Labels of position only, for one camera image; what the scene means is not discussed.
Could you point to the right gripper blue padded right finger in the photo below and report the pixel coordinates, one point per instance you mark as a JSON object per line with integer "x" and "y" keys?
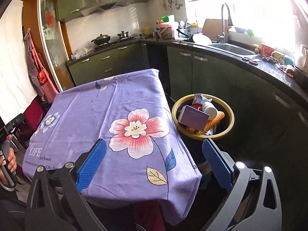
{"x": 252, "y": 201}

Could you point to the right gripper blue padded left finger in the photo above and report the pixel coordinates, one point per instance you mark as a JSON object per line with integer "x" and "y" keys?
{"x": 55, "y": 201}

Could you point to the orange bristle scrub pad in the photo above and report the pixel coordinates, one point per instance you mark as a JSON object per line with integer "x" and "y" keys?
{"x": 210, "y": 124}

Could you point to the purple cardboard box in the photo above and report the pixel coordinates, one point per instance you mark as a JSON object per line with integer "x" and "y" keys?
{"x": 192, "y": 117}

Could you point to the red and white carton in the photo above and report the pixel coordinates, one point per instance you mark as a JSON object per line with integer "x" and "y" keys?
{"x": 197, "y": 106}

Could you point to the white plastic bag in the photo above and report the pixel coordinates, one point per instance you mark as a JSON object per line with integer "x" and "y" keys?
{"x": 200, "y": 99}

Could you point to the green lower kitchen cabinets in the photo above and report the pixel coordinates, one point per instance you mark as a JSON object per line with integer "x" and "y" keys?
{"x": 270, "y": 109}

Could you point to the stainless kitchen sink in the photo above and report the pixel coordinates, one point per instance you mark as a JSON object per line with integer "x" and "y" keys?
{"x": 232, "y": 49}

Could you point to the person's left hand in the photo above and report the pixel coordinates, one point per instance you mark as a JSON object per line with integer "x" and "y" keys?
{"x": 8, "y": 165}

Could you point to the blue bin with yellow rim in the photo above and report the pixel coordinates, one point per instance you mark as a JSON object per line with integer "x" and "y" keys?
{"x": 192, "y": 140}

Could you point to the purple floral tablecloth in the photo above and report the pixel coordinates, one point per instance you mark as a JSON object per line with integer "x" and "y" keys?
{"x": 145, "y": 159}

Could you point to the red checked apron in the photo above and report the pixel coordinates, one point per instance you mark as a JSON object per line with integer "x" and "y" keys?
{"x": 37, "y": 72}

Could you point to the dark pan on counter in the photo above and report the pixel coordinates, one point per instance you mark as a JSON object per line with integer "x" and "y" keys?
{"x": 301, "y": 78}

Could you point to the black wok on stove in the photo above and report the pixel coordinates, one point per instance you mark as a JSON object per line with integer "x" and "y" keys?
{"x": 101, "y": 39}

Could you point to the white plate by sink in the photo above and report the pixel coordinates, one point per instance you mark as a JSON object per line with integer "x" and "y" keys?
{"x": 201, "y": 39}

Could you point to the steel pot on stove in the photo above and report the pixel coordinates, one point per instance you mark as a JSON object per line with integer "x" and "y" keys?
{"x": 123, "y": 36}

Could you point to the wooden cutting board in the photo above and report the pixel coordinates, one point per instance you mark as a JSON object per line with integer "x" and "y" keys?
{"x": 212, "y": 28}

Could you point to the steel range hood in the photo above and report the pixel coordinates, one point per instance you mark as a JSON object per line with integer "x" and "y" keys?
{"x": 105, "y": 0}

